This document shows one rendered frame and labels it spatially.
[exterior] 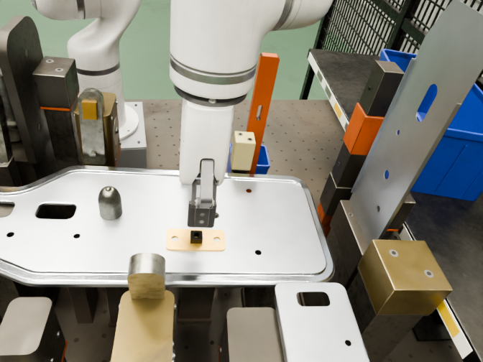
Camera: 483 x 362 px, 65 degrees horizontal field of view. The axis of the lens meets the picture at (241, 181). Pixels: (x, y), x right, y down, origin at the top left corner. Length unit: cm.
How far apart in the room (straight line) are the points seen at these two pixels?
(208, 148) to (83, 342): 54
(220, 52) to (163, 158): 86
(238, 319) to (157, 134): 86
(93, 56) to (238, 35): 69
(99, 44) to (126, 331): 71
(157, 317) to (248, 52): 28
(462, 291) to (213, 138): 40
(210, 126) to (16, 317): 32
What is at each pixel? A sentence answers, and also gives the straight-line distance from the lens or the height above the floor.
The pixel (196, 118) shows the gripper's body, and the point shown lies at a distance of 36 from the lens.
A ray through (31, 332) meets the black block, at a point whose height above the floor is 99.
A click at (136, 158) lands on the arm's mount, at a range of 110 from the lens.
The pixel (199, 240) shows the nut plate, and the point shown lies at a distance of 54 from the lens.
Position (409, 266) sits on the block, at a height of 106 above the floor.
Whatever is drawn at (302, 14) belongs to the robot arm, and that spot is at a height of 133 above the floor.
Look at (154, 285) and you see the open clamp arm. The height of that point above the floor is 108.
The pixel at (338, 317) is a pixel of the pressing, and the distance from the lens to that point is 53.
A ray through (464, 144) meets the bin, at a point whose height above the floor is 114.
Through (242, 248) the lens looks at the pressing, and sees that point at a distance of 55.
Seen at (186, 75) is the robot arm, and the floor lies 127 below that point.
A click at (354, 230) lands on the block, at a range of 64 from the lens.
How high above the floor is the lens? 143
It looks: 41 degrees down
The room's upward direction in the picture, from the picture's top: 11 degrees clockwise
